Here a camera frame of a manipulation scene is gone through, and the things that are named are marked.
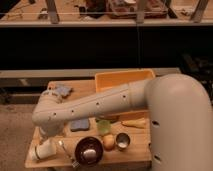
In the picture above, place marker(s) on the blue-grey towel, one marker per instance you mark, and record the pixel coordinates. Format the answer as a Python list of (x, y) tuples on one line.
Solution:
[(64, 91)]

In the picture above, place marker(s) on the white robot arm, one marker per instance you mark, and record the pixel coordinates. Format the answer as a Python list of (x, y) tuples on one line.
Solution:
[(180, 111)]

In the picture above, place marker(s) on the yellow plastic bin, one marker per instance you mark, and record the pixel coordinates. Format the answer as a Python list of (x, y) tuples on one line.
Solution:
[(106, 80)]

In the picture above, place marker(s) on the dark green vegetable toy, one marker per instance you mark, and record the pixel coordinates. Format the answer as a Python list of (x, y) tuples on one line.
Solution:
[(111, 119)]

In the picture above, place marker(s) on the blue sponge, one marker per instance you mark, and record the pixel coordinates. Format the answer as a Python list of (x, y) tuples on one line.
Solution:
[(79, 125)]

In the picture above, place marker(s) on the orange round fruit toy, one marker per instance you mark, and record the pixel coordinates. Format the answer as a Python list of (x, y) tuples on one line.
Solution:
[(108, 142)]

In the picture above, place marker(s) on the small metal cup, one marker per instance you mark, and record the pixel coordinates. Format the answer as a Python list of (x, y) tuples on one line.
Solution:
[(122, 141)]

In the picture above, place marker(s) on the dark purple bowl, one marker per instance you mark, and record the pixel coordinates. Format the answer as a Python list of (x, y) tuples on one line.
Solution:
[(89, 151)]

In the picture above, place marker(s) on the metal spoon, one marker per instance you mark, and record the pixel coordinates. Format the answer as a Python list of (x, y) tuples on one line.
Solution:
[(74, 163)]

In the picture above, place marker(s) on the white mug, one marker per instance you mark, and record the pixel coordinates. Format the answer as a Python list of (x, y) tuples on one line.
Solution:
[(45, 150)]

